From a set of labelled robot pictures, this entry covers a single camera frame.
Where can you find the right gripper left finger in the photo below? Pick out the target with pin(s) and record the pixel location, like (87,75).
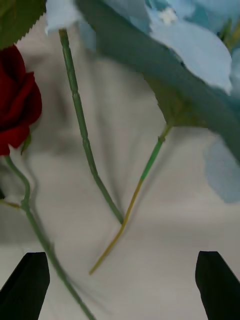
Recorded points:
(23,290)

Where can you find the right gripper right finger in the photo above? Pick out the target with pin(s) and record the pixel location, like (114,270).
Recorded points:
(220,287)

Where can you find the red rose with green stem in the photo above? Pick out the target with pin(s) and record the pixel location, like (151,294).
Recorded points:
(17,100)

